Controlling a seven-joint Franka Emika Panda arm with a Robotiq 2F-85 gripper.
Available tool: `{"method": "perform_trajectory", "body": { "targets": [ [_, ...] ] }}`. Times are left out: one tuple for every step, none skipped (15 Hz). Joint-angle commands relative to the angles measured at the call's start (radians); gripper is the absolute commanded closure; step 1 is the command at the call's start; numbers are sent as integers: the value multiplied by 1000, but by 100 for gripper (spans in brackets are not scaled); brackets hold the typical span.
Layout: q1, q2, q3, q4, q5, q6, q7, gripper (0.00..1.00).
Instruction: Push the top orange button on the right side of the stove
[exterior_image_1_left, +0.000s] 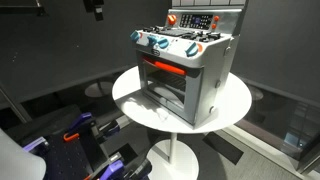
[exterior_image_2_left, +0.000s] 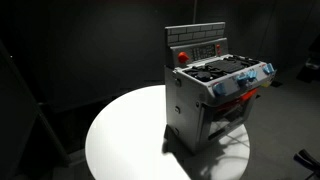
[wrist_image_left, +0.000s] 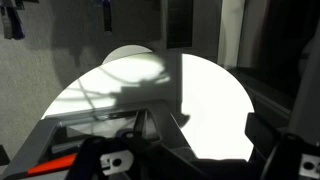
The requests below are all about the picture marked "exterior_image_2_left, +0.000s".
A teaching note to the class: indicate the grey toy stove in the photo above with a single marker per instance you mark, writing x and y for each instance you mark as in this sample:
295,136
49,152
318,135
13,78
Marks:
194,113

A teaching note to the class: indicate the left blue stove knob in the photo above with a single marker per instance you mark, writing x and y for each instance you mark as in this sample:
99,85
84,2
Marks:
219,89

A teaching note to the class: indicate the blue stove knob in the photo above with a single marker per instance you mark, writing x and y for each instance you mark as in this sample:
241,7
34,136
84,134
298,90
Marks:
247,78
219,89
268,69

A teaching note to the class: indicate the middle blue stove knob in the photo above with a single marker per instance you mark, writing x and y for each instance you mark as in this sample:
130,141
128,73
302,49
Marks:
247,78

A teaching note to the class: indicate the right blue stove knob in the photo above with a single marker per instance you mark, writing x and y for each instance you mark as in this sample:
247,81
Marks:
268,69

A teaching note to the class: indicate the red round knob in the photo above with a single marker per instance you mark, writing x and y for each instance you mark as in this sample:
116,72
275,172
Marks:
183,57

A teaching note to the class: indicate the round white table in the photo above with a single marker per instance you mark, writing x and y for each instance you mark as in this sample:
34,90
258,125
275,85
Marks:
128,140

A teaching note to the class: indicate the black object at corner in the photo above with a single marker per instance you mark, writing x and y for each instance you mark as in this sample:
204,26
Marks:
309,162

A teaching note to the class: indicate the orange oven door handle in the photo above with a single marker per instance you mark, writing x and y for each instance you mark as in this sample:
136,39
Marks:
248,95

